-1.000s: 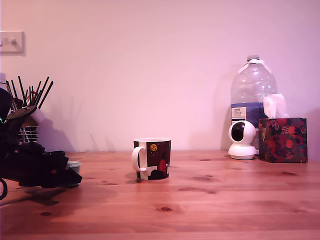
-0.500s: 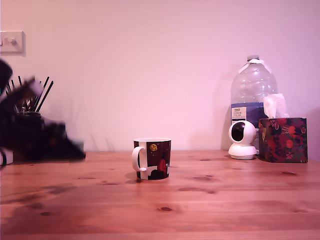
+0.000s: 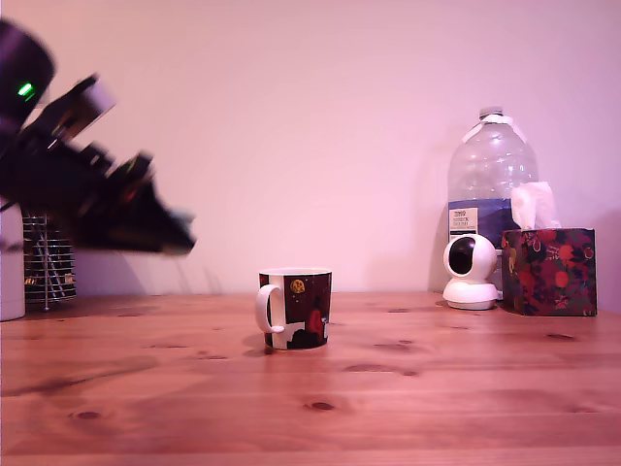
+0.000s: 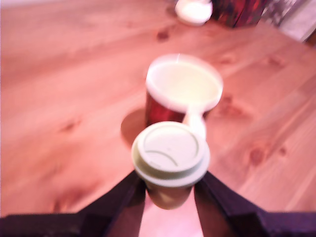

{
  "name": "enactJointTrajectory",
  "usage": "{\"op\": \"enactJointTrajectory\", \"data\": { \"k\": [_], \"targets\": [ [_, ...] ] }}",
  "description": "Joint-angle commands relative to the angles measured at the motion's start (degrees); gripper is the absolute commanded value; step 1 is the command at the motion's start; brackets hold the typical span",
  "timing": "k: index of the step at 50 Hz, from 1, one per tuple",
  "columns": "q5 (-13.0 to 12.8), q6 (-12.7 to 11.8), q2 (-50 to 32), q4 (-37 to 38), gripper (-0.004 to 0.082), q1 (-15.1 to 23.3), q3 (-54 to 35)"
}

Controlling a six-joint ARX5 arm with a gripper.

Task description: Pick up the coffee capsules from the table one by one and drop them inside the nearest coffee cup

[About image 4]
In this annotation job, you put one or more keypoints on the pale coffee capsule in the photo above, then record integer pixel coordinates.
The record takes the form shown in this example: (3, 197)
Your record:
(170, 153)

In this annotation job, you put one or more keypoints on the dark floral tissue box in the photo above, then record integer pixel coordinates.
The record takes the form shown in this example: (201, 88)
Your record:
(237, 12)

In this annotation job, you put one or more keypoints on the small white round camera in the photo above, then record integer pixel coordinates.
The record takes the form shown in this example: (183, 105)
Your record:
(193, 12)

